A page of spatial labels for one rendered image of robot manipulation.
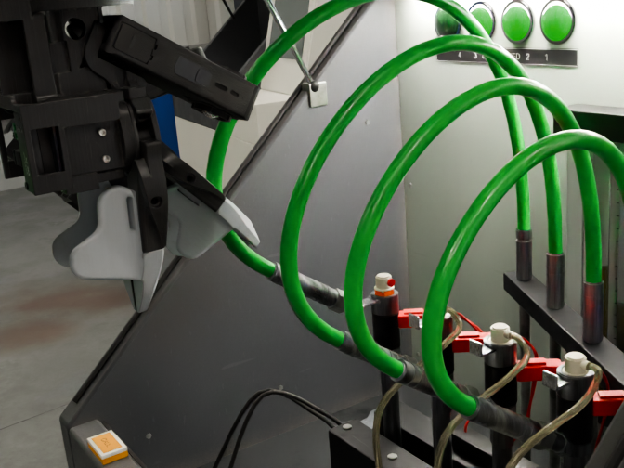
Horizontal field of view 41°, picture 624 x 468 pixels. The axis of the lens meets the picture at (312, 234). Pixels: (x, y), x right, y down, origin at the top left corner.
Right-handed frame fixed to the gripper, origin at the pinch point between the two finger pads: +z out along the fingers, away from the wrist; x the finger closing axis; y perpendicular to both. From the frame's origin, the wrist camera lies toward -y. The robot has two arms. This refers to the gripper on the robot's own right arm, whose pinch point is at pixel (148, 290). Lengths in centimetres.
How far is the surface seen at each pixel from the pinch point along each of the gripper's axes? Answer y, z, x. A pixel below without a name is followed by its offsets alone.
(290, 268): -13.2, 2.7, -3.3
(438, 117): -22.6, -8.8, 4.5
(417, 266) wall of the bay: -57, 22, -41
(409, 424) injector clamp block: -31.1, 27.1, -11.9
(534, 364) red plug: -30.8, 13.5, 6.1
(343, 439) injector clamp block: -24.0, 27.1, -14.1
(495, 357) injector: -27.7, 12.4, 4.7
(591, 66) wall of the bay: -57, -8, -10
